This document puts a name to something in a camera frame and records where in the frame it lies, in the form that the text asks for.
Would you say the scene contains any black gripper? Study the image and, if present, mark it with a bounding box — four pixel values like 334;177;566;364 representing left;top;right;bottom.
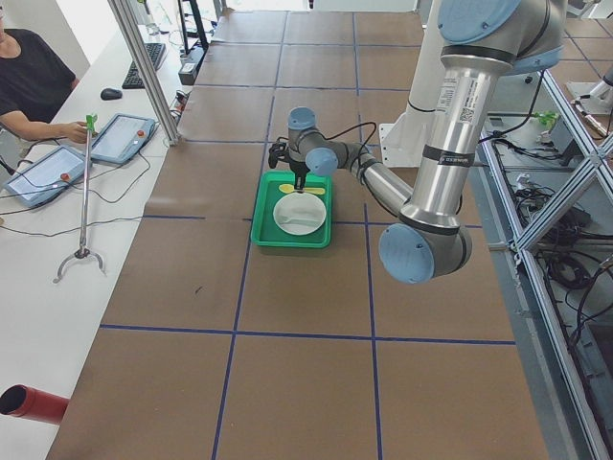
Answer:
289;158;309;193

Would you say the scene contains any yellow plastic spoon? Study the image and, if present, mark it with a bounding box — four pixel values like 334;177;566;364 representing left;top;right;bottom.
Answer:
279;184;326;196

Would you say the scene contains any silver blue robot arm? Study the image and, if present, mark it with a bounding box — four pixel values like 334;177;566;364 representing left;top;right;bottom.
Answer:
286;1;567;284

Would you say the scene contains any white round plate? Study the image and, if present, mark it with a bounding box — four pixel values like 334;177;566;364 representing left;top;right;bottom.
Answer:
273;193;327;236

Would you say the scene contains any white plastic fork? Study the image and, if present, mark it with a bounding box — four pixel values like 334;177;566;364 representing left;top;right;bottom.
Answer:
276;217;317;227

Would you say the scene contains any green plastic tray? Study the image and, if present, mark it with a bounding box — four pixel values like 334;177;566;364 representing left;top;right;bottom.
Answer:
251;171;332;248

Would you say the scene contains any black power strip box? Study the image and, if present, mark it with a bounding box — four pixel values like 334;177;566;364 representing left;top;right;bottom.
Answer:
178;46;205;86

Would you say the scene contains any far blue teach pendant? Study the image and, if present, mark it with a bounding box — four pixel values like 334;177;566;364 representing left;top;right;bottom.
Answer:
91;113;156;165

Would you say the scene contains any blue teach pendant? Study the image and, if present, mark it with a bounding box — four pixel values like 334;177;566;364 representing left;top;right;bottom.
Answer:
91;113;156;165
3;146;86;208

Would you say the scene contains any black keyboard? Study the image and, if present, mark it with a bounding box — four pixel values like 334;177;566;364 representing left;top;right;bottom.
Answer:
121;42;167;90

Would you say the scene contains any black computer mouse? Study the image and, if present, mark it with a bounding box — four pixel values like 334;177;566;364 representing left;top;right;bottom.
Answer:
100;87;123;101

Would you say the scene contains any metal reacher grabber tool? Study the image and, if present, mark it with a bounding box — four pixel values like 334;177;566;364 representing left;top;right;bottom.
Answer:
53;114;104;284

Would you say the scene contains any near blue teach pendant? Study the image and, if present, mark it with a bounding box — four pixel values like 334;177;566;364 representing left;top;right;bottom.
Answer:
3;146;86;208

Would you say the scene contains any person in black shirt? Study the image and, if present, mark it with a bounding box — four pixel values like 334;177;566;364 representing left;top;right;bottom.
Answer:
1;28;87;144

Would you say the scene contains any red cylinder tube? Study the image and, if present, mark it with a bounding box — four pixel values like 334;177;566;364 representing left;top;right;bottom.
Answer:
1;384;69;426

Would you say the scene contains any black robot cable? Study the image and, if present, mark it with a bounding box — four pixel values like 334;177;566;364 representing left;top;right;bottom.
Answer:
325;121;378;178

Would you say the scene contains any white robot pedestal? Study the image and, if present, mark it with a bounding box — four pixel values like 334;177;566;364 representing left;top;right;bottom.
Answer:
379;0;444;168

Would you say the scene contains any aluminium frame post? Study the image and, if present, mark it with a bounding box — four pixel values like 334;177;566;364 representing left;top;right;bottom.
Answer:
107;0;180;147

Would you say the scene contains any aluminium frame rail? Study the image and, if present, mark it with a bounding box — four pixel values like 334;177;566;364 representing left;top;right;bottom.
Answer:
470;60;612;459

